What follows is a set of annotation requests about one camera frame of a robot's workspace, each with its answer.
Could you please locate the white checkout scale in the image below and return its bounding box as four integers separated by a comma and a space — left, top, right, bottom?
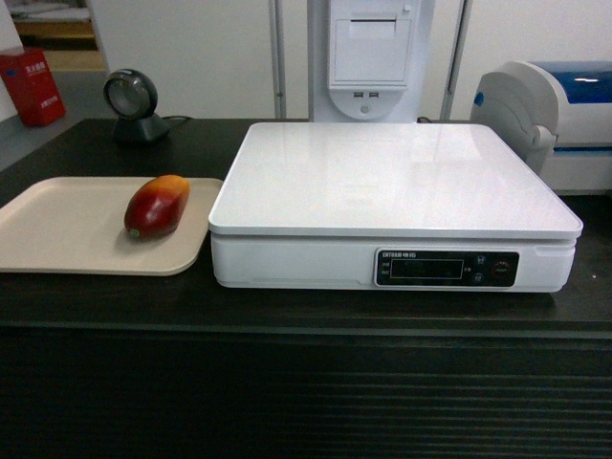
209, 122, 582, 293

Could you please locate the black slatted checkout counter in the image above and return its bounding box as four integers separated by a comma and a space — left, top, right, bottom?
0, 118, 612, 459

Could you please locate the white receipt printer kiosk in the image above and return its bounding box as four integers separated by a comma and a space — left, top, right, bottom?
307, 1, 435, 123

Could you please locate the black round barcode scanner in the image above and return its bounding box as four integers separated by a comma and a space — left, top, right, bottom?
103, 69, 169, 145

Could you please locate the red fire extinguisher box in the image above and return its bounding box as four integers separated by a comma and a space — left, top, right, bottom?
1, 48, 66, 127

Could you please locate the dark red mango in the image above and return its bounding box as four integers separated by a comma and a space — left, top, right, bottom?
123, 175, 190, 240

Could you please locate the beige plastic tray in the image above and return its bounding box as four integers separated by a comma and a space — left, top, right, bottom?
1, 177, 222, 276

